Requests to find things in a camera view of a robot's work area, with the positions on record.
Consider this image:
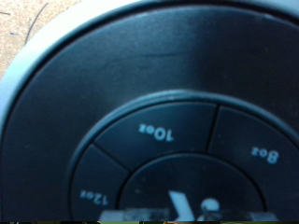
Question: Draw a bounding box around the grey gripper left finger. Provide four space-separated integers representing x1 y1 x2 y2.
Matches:
99 208 171 222

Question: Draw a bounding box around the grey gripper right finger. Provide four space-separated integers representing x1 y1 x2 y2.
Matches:
199 210 278 222

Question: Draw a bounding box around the black Keurig coffee machine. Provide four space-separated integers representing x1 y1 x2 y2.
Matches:
0 0 299 222

